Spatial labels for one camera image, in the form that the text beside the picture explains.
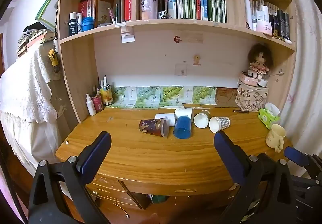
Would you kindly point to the cream ceramic mug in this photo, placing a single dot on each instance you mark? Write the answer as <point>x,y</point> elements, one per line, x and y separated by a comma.
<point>275,137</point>

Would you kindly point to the curly-haired rag doll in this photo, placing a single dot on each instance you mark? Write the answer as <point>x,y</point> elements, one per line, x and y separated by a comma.
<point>259,60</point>

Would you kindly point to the pink round box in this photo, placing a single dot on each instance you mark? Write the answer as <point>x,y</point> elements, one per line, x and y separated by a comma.
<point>247,79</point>

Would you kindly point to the wooden bookshelf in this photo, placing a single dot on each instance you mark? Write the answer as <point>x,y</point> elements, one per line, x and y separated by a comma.
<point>105,45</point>

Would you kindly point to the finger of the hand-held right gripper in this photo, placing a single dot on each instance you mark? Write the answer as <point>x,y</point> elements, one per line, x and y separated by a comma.
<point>295,156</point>

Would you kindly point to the dark bottle with white cap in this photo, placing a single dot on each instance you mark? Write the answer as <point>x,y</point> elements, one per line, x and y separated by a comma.
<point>73,24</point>

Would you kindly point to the lion sticker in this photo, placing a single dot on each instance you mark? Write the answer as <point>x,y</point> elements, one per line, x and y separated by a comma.
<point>198,59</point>

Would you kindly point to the blue jar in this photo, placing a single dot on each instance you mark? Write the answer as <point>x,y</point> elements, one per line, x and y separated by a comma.
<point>87,23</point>

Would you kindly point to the small white bottle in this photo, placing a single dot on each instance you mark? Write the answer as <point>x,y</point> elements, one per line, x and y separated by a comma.
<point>79,22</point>

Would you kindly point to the red dictionary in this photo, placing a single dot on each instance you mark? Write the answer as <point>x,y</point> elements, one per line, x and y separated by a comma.
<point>127,3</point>

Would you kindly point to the dark pen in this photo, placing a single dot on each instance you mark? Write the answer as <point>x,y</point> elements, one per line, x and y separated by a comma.
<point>240,111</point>

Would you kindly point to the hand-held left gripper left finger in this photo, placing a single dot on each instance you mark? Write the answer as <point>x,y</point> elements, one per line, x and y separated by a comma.
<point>96,154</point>

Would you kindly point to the blue plastic cup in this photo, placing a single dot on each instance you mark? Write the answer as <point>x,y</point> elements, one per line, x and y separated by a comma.
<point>183,127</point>

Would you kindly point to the row of green-spined books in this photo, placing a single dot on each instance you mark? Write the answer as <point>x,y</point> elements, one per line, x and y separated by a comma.
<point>193,2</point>

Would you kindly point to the white curtain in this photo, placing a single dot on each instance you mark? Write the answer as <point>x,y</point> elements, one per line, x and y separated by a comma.
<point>308,62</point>

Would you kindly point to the white floral cylinder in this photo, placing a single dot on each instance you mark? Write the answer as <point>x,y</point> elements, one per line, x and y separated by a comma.
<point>148,0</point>

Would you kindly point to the white lace cloth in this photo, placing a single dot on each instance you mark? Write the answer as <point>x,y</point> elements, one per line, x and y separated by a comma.
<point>25,88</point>

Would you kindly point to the green tissue box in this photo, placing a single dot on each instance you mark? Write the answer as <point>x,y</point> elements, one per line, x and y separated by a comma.
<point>268,116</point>

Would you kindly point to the white paper note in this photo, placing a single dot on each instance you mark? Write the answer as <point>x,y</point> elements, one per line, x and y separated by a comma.
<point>127,34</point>

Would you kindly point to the group of black cosmetic bottles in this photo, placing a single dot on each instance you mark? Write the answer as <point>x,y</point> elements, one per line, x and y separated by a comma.
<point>283,23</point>

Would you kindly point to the wooden desk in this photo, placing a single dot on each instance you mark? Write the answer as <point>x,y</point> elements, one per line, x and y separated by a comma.
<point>151,153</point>

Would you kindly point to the white cup with label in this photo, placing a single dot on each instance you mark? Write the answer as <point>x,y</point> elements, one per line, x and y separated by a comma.
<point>185,112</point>

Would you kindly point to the clear wall hook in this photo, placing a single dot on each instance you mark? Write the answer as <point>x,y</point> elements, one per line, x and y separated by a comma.
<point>181,70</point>

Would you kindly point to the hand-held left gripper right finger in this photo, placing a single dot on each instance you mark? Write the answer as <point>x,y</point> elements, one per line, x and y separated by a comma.
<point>229,158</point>

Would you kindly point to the white paper cup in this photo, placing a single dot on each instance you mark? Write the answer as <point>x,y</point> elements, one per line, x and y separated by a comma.
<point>201,119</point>

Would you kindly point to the stack of old books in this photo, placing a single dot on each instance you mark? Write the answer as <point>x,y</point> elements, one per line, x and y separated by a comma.
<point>32,37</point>

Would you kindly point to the row of cosmetic boxes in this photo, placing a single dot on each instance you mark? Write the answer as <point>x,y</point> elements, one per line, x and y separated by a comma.
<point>256,10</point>

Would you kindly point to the checkered paper cup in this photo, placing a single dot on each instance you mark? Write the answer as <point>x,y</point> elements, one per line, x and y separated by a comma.
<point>218,124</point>

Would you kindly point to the green framed picture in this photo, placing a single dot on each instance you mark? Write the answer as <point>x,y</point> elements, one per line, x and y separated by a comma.
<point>47,7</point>

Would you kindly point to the row of red books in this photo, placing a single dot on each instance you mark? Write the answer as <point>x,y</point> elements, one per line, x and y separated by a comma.
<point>86,7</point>

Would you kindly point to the brown illustrated box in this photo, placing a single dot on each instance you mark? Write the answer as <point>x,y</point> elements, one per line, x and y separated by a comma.
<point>103,11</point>

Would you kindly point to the letter-printed storage basket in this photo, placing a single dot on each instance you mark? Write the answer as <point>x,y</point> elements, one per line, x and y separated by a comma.
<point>251,99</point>

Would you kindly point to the dark patterned cup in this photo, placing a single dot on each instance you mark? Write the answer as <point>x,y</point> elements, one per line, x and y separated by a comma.
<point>153,127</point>

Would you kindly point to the red sticker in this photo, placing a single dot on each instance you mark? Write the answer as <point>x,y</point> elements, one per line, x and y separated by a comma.
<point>177,39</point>

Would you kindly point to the white spray bottle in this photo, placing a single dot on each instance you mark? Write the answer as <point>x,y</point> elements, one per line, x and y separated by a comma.
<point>90,105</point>

